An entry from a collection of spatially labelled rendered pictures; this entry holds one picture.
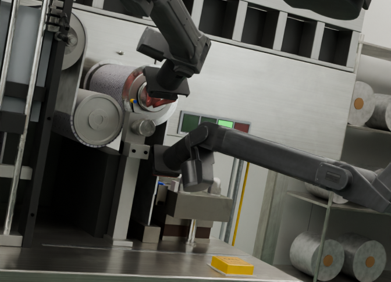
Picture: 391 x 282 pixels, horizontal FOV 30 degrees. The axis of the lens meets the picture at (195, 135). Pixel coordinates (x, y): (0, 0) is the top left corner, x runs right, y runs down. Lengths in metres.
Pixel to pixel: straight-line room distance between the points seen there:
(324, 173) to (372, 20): 4.40
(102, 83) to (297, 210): 3.74
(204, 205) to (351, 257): 3.53
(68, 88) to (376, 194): 0.77
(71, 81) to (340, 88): 1.07
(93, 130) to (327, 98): 0.99
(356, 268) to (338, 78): 2.98
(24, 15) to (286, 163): 0.60
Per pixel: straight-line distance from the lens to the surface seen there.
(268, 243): 2.60
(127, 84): 1.70
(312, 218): 5.55
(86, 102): 1.68
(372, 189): 1.29
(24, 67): 1.52
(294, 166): 1.41
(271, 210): 2.58
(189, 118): 2.15
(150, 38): 1.51
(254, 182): 5.18
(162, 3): 1.18
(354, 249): 5.28
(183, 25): 1.31
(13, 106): 1.52
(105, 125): 1.69
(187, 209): 1.78
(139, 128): 1.63
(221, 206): 1.83
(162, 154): 1.70
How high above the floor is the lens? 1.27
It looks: 3 degrees down
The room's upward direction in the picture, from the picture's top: 10 degrees clockwise
